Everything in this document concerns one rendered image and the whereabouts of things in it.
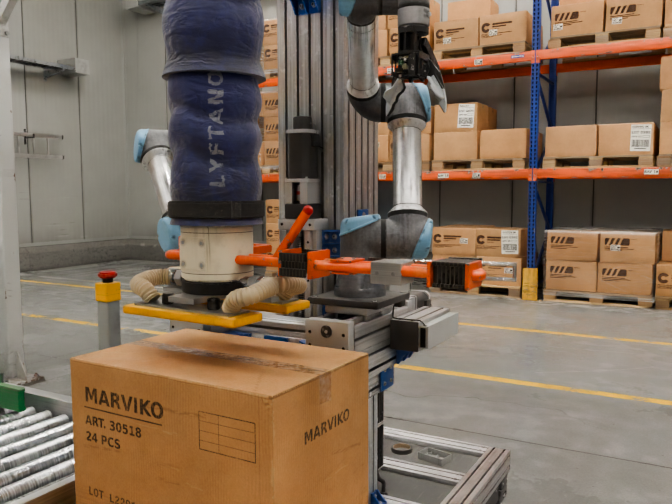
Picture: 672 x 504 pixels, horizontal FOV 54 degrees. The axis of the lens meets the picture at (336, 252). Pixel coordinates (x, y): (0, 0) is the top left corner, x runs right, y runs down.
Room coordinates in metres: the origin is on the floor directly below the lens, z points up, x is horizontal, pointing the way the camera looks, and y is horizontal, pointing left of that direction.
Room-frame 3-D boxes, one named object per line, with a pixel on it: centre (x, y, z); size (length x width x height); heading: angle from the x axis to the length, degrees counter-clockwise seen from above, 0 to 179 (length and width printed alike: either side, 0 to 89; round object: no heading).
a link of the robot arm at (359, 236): (1.92, -0.08, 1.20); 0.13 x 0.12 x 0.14; 87
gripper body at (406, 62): (1.61, -0.18, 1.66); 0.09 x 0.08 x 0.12; 151
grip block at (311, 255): (1.45, 0.07, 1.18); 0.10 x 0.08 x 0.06; 149
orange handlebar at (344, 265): (1.58, 0.05, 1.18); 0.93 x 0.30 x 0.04; 59
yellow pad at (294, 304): (1.66, 0.23, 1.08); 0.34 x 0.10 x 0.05; 59
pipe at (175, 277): (1.58, 0.28, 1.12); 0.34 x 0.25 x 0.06; 59
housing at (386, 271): (1.34, -0.11, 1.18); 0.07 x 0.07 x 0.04; 59
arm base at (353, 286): (1.92, -0.07, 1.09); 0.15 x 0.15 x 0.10
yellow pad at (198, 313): (1.50, 0.33, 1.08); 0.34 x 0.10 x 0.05; 59
